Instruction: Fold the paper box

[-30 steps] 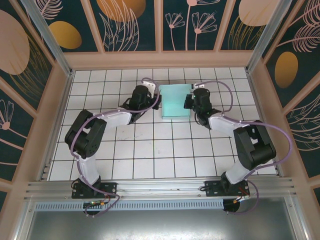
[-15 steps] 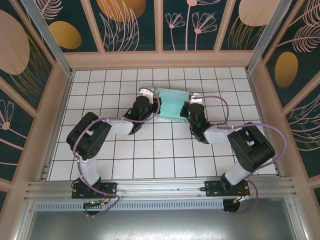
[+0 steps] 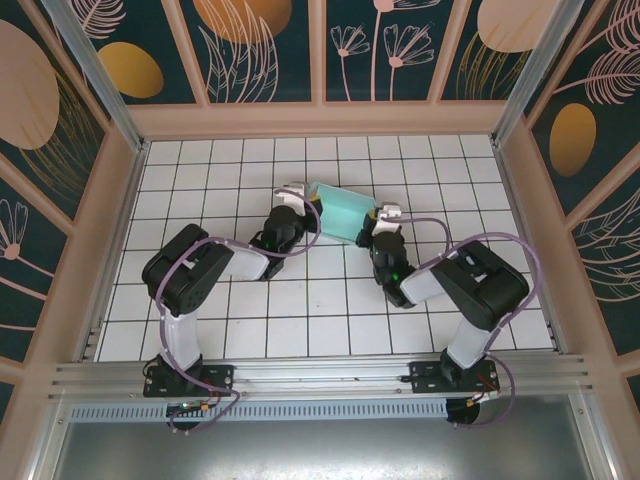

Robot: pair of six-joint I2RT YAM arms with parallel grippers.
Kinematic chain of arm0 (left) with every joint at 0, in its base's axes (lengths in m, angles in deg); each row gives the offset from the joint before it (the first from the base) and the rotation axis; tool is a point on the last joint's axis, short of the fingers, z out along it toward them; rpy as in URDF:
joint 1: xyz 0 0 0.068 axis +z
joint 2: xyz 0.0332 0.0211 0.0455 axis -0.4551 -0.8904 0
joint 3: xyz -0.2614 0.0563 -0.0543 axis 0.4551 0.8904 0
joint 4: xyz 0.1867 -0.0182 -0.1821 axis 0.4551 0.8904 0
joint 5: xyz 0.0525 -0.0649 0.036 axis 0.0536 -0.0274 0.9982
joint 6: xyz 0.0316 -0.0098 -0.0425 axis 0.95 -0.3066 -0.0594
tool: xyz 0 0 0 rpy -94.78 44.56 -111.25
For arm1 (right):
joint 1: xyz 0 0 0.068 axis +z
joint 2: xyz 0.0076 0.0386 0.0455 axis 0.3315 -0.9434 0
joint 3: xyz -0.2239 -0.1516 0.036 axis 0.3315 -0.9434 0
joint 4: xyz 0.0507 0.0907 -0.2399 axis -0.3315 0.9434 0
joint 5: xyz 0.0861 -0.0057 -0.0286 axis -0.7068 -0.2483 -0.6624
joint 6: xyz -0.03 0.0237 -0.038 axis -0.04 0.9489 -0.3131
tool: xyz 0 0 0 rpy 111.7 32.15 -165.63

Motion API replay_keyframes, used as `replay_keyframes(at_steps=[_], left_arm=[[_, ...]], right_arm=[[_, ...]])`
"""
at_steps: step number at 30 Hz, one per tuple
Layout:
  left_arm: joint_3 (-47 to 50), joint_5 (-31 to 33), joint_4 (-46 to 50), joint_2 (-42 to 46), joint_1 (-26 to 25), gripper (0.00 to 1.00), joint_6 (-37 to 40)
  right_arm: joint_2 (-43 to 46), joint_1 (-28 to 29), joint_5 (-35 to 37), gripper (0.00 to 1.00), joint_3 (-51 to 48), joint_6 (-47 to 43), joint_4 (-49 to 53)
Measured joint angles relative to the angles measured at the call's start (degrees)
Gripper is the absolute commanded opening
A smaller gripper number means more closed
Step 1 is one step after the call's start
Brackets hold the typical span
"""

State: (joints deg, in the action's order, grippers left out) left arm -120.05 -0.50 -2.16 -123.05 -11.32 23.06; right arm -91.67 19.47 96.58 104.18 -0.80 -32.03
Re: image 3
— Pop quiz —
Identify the teal paper box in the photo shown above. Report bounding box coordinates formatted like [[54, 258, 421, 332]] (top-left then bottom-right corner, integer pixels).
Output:
[[308, 182, 380, 247]]

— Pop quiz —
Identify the grey metal sheet panel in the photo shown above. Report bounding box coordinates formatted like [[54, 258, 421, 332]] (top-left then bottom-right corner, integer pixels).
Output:
[[29, 392, 619, 480]]

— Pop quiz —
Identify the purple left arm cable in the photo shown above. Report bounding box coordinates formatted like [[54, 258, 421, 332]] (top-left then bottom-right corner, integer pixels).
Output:
[[154, 187, 321, 436]]

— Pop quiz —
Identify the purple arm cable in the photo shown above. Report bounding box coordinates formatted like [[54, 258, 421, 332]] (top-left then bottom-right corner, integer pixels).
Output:
[[392, 214, 545, 431], [154, 187, 321, 436]]

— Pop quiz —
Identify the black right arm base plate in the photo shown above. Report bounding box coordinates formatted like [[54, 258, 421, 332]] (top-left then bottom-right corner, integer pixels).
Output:
[[408, 359, 501, 397]]

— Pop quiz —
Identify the aluminium table side rail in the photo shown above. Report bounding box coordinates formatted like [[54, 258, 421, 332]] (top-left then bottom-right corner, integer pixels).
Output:
[[74, 139, 151, 364], [492, 142, 569, 354]]

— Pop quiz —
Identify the aluminium mounting rail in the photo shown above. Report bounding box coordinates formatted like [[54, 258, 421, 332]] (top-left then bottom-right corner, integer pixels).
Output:
[[47, 353, 596, 401]]

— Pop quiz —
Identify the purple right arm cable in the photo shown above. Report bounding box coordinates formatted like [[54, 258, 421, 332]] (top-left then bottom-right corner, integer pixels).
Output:
[[392, 214, 545, 431]]

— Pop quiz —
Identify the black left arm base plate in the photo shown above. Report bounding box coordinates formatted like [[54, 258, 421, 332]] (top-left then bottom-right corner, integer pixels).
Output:
[[143, 363, 235, 399]]

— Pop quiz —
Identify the red black power wire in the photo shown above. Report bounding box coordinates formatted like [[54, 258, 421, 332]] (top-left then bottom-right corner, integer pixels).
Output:
[[469, 374, 502, 407], [167, 394, 221, 419]]

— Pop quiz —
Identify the slotted grey cable duct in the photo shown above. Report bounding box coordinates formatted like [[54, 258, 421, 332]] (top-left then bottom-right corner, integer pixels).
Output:
[[67, 398, 451, 422]]

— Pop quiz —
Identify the aluminium frame post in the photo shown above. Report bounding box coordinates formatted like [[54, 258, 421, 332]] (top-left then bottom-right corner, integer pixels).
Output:
[[52, 0, 149, 154], [491, 0, 576, 147]]

